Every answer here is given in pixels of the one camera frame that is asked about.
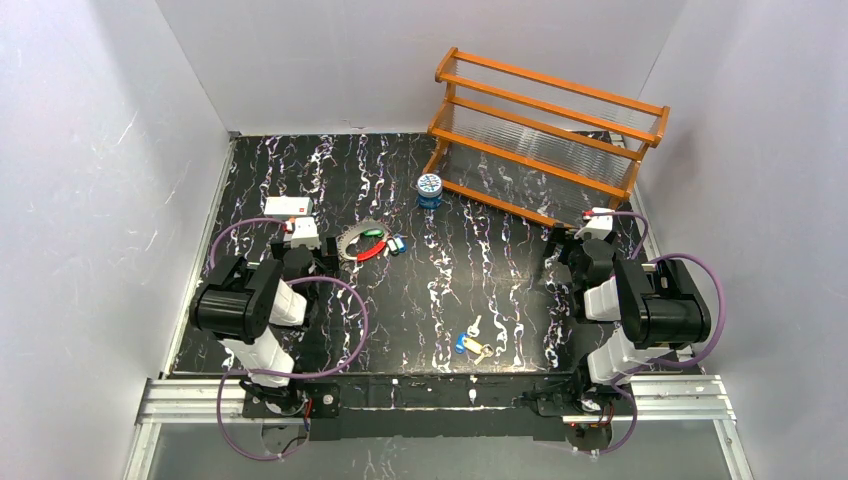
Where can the blue jar with patterned lid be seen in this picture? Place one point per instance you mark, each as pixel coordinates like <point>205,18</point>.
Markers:
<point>429,191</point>

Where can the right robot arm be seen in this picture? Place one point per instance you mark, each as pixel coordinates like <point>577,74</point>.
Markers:
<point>655,308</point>

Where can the aluminium rail frame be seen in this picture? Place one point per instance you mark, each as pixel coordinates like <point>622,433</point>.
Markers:
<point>454,405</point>

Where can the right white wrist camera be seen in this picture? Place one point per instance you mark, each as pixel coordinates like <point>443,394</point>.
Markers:
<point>598,224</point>

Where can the metal key organizer red handle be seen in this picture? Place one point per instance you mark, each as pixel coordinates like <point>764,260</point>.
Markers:
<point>362,241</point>

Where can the silver loose key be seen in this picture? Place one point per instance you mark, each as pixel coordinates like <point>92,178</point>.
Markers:
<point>473,330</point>

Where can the orange wooden shelf rack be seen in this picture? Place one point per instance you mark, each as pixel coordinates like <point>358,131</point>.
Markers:
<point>536,146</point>

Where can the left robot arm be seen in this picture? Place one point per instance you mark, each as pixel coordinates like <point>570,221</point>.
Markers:
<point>239,304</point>

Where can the blue key tag on ring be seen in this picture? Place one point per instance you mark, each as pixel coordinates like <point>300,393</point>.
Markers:
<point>400,244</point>

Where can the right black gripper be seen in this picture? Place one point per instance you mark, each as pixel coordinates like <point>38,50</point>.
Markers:
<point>565,246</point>

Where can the black key tag white label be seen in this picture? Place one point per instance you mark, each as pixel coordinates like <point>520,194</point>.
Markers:
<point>391,247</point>

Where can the white box with red logo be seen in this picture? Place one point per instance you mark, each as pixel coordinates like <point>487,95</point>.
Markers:
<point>285,207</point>

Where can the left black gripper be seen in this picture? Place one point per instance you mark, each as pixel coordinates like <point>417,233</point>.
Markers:
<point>324,261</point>

